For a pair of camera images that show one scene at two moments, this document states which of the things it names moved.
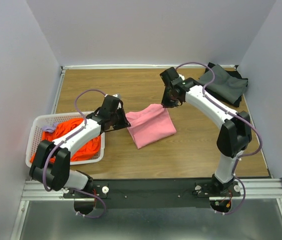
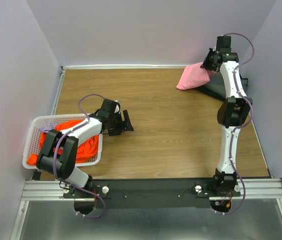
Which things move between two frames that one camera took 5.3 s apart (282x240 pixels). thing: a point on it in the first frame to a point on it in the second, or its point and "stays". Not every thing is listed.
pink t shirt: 149,125 to 193,76
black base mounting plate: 159,193 stays
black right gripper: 166,103 to 205,65
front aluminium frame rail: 258,189 stays
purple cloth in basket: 50,128 stays
